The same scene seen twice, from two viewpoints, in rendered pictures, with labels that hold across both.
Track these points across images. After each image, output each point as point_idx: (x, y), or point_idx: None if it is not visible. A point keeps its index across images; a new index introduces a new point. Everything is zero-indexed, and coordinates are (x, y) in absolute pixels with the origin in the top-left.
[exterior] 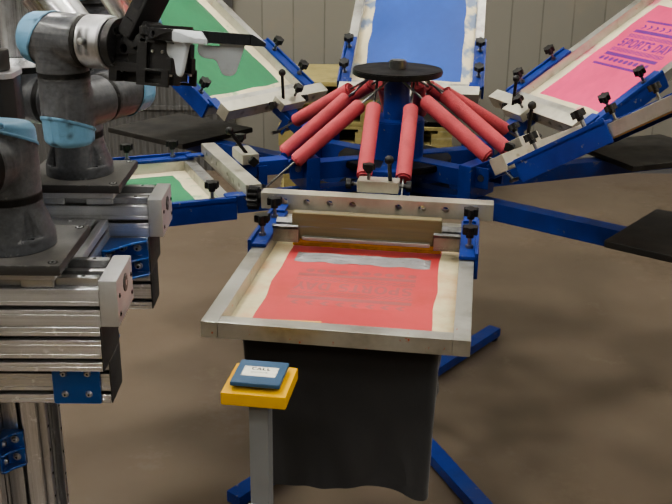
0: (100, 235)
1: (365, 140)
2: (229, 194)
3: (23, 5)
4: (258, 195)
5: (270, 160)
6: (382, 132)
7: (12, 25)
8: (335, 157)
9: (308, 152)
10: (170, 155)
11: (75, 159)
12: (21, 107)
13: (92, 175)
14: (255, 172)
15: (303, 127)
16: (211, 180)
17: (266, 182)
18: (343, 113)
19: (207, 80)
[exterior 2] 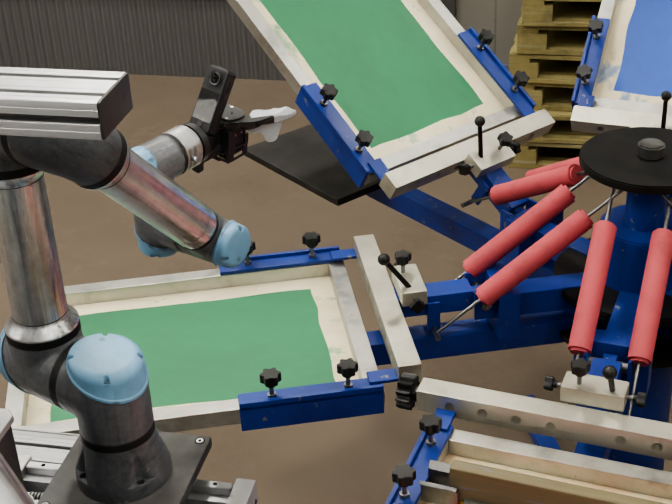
0: None
1: (586, 291)
2: (374, 375)
3: (34, 261)
4: (413, 392)
5: (445, 293)
6: (619, 253)
7: (20, 287)
8: (547, 279)
9: (501, 289)
10: (309, 255)
11: (111, 477)
12: (14, 469)
13: (135, 496)
14: (422, 310)
15: (499, 236)
16: (347, 360)
17: (438, 324)
18: (558, 232)
19: (367, 137)
